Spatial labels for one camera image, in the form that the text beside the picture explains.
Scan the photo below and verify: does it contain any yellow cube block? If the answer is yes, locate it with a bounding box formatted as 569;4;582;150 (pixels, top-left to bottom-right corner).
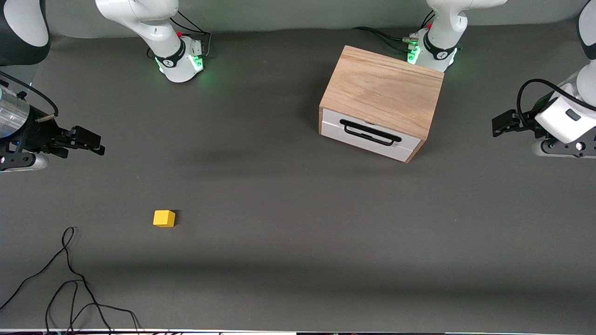
153;210;176;228

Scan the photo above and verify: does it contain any white drawer with black handle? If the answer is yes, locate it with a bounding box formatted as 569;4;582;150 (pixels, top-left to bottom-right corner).
321;108;422;162

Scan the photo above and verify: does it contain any wooden drawer cabinet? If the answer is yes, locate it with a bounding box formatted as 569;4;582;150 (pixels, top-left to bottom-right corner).
318;45;445;164

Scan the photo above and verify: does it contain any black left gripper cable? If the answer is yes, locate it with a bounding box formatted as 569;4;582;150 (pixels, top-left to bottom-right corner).
516;79;596;128

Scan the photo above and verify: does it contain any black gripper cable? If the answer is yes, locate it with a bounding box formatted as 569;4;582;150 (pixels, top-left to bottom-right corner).
516;79;596;128
0;71;60;123

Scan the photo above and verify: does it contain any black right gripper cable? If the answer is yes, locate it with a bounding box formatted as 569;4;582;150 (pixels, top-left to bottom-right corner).
0;71;60;123

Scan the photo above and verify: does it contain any thin black cable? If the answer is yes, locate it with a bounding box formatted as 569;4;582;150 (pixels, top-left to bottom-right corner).
0;227;115;335
45;281;142;335

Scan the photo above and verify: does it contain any black left arm base cable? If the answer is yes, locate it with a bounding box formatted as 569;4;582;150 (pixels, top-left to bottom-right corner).
352;11;436;53

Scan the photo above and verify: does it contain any black arm base cable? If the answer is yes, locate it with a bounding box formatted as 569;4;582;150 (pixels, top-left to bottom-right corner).
352;11;436;53
169;10;213;59

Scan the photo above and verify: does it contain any black right arm base cable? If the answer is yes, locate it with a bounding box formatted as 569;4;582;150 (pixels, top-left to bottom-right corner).
169;10;213;59

